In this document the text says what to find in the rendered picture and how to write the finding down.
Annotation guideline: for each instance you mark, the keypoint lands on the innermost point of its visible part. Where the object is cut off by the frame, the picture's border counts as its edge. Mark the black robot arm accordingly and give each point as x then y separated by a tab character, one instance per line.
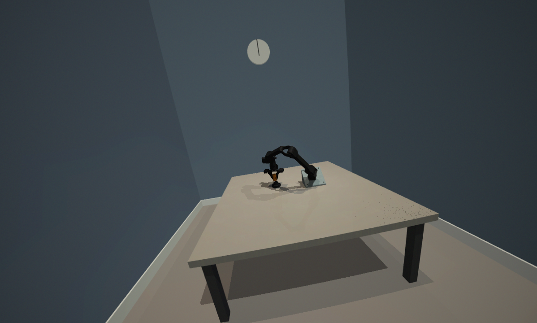
292	153

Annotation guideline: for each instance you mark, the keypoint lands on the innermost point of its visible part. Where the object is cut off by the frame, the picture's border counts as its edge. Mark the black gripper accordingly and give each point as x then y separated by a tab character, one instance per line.
273	169

